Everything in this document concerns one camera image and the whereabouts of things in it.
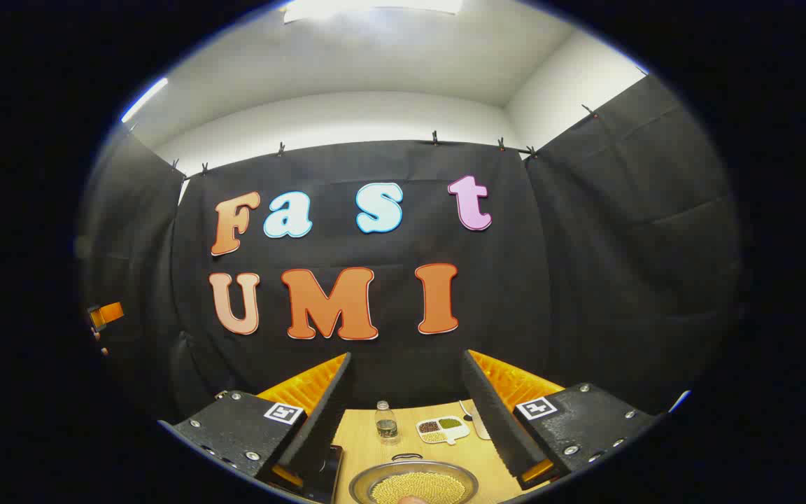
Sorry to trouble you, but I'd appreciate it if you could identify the row of black cloth clips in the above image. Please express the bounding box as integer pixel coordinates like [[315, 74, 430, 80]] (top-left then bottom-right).
[[171, 104, 600, 176]]

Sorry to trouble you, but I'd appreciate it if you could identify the steel pot with black handle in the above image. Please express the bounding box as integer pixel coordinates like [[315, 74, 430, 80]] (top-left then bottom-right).
[[348, 453, 481, 504]]

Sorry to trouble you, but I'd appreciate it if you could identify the clear plastic water bottle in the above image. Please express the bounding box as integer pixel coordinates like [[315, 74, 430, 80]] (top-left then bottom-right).
[[375, 400, 401, 447]]

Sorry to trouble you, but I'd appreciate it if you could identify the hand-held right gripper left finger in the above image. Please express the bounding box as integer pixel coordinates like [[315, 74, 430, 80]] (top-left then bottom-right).
[[157, 352, 353, 491]]

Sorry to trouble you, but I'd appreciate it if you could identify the wide ceiling light panel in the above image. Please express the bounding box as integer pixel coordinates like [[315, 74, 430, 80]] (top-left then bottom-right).
[[283, 0, 464, 23]]

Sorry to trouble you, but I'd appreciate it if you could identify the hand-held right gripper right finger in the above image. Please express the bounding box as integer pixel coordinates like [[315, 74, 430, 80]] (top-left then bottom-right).
[[459, 349, 660, 491]]

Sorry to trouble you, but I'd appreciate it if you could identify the narrow ceiling light strip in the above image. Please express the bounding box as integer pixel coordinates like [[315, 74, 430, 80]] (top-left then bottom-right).
[[120, 76, 169, 124]]

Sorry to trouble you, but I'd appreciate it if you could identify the heap of yellow soybeans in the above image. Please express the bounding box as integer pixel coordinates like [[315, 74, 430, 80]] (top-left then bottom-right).
[[371, 471, 467, 504]]

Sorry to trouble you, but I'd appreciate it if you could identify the white divided bean dish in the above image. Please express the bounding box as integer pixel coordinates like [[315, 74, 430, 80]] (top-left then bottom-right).
[[416, 416, 472, 447]]

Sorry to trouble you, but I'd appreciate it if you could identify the black backdrop cloth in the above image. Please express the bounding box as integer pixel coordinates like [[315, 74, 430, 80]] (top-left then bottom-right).
[[78, 73, 743, 435]]

